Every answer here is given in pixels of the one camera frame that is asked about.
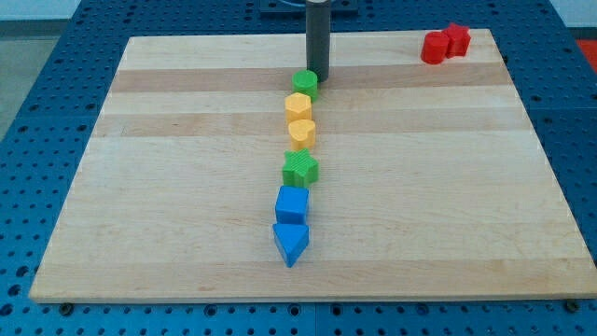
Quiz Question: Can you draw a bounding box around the green circle block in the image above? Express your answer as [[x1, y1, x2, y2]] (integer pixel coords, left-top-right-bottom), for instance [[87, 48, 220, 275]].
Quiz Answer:
[[291, 69, 318, 102]]

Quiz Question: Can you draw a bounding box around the red circle block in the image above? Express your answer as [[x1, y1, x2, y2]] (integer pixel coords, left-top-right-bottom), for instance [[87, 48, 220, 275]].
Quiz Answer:
[[421, 31, 450, 64]]

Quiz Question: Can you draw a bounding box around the green star block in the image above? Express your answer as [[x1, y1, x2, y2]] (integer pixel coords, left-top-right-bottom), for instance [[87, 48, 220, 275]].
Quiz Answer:
[[282, 148, 319, 188]]

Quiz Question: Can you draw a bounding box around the yellow heart block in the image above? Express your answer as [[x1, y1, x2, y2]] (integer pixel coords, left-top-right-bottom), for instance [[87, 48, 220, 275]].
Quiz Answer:
[[288, 119, 316, 150]]

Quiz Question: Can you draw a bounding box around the blue cube block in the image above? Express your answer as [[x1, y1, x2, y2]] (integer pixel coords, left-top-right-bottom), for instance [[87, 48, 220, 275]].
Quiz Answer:
[[274, 186, 310, 224]]

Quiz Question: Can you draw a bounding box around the yellow hexagon block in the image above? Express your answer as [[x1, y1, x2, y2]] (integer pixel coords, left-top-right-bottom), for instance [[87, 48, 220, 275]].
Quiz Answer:
[[285, 92, 312, 123]]

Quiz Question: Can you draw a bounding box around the blue triangle block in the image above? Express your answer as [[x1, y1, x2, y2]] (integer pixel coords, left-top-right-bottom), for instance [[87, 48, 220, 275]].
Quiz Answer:
[[272, 223, 310, 268]]

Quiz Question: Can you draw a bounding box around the light wooden board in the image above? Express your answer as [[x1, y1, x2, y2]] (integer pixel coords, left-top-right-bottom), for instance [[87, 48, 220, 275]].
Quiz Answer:
[[30, 29, 596, 303]]

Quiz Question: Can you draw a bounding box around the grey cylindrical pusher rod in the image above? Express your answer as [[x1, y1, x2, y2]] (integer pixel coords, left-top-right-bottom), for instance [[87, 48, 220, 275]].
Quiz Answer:
[[305, 0, 331, 82]]

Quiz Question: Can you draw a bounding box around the red star block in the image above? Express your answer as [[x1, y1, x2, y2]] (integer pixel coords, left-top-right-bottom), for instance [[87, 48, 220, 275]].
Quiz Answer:
[[442, 22, 471, 58]]

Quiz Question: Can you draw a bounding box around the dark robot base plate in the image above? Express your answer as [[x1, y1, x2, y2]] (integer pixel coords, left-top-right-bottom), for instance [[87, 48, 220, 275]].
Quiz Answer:
[[257, 0, 359, 14]]

